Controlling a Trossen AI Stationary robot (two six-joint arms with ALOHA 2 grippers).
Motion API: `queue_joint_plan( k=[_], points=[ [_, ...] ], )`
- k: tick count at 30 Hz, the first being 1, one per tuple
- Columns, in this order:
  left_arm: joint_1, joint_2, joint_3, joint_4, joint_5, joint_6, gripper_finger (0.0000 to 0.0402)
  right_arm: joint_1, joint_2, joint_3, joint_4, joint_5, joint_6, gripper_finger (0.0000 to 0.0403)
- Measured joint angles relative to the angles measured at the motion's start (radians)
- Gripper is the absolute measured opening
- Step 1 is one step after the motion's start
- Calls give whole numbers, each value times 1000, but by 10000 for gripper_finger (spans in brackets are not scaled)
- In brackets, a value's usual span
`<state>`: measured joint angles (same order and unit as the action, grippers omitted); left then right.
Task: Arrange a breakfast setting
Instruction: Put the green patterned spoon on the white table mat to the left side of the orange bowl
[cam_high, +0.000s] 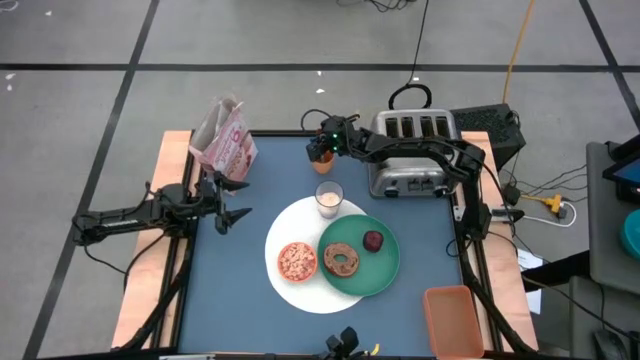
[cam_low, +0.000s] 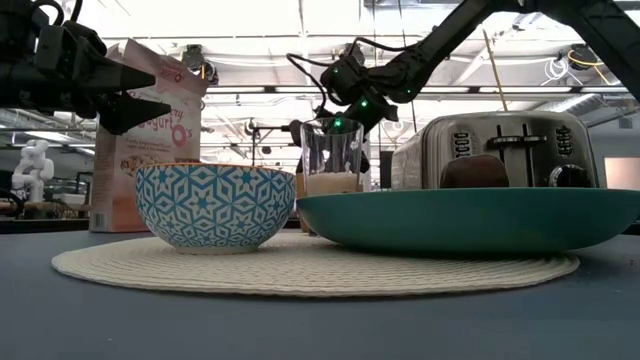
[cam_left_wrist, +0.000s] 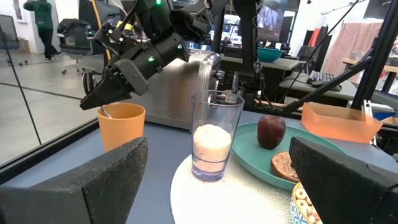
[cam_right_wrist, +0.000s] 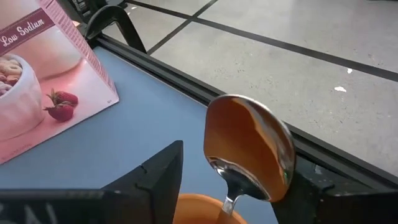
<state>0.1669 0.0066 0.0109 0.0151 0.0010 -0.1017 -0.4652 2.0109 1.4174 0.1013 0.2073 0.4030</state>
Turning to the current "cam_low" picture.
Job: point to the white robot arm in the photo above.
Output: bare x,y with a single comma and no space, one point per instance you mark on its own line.
32,170

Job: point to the teal plate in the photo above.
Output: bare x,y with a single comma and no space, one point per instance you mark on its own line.
450,220

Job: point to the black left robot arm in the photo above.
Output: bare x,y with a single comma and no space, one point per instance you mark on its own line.
12,60

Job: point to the blue patterned bowl orange inside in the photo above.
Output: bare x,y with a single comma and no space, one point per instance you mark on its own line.
215,210

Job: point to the clear drinking glass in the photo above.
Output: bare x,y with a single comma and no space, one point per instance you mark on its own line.
332,182

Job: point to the long wooden work table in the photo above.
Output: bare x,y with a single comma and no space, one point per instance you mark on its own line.
50,206

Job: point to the brown toast slice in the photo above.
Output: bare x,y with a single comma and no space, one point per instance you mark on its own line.
475,172

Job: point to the pink cereal box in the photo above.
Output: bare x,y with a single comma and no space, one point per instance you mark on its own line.
125,200

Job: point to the silver four-slot toaster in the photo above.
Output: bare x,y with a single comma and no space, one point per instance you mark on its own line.
435,150

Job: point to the white round woven placemat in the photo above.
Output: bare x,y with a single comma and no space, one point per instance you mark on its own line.
300,275

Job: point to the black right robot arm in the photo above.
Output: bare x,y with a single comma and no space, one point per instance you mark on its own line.
435,45

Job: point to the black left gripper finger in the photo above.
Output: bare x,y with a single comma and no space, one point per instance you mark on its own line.
130,112
115,75

